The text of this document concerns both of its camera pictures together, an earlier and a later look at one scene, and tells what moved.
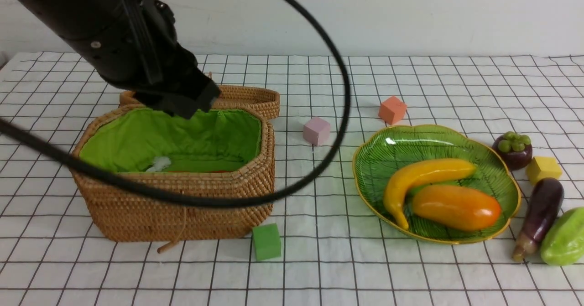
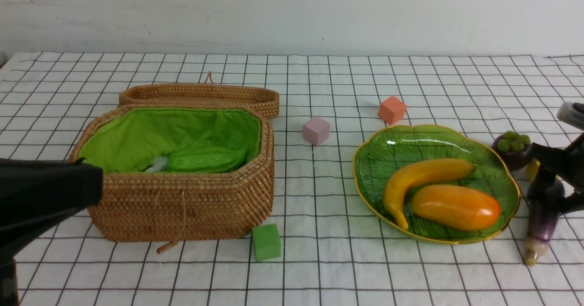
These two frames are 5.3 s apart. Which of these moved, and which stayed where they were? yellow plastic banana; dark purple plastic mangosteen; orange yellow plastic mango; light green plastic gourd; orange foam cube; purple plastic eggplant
Moved: purple plastic eggplant; light green plastic gourd
Stayed: orange foam cube; yellow plastic banana; orange yellow plastic mango; dark purple plastic mangosteen
